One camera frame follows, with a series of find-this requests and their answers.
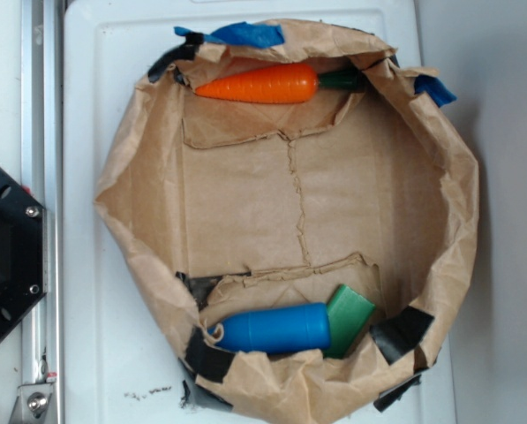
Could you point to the blue plastic bottle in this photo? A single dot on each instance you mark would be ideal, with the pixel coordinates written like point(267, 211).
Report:
point(275, 331)

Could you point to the brown paper bag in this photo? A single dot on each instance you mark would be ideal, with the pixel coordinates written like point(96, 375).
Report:
point(222, 207)

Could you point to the orange toy carrot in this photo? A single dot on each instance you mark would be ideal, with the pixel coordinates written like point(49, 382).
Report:
point(280, 84)

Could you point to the green rectangular block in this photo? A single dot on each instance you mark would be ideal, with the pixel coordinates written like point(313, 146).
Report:
point(348, 312)

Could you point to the black tape piece bottom left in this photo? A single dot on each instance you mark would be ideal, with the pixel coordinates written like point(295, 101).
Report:
point(204, 360)

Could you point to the black tape piece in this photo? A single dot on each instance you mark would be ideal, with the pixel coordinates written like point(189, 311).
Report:
point(401, 334)
point(204, 360)
point(185, 51)

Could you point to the blue tape piece top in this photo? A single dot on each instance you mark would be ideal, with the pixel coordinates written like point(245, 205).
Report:
point(260, 36)

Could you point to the blue tape piece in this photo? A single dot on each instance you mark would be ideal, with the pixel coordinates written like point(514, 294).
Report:
point(260, 36)
point(435, 89)

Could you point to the black tape piece top left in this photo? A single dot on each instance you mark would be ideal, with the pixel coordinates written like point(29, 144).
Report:
point(185, 51)

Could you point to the black tape piece right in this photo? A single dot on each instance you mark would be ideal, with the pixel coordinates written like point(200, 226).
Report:
point(401, 334)

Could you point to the white plastic tray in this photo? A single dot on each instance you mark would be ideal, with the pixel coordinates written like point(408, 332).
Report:
point(119, 367)

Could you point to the blue tape piece right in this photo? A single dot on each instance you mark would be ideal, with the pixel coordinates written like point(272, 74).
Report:
point(435, 89)

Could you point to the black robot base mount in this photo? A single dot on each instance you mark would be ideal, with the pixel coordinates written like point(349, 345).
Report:
point(21, 253)

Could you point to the aluminium extrusion rail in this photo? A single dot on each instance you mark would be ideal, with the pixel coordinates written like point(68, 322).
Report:
point(42, 54)

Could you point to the metal corner bracket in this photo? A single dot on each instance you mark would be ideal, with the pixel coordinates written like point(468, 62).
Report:
point(35, 404)

